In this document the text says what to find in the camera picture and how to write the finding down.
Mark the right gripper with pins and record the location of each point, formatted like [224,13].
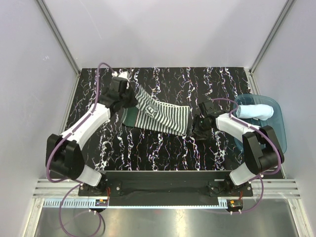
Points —
[201,135]

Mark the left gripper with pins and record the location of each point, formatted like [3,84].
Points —
[133,102]

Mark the green white striped towel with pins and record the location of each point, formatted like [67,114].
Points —
[154,115]

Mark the light blue towel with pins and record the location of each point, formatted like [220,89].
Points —
[258,112]

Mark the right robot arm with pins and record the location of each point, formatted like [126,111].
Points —
[261,148]

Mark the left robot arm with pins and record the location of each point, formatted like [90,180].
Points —
[64,151]

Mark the black marbled table mat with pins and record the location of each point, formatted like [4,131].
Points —
[117,147]

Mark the blue transparent plastic bin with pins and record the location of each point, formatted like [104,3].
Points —
[275,121]

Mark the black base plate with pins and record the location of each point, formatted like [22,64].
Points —
[166,188]

